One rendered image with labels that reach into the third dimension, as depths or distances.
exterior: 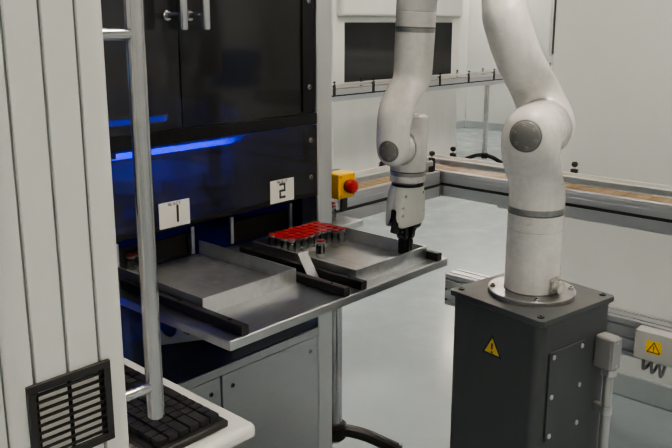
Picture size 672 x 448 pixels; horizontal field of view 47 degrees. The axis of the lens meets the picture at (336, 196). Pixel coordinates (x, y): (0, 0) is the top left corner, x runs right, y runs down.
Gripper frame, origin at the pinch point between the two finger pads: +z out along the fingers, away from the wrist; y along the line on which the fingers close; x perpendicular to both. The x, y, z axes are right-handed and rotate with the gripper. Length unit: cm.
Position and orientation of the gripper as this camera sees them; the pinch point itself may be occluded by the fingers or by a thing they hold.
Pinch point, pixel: (405, 245)
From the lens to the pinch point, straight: 186.9
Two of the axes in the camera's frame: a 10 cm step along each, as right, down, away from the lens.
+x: 7.4, 1.6, -6.5
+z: -0.1, 9.7, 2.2
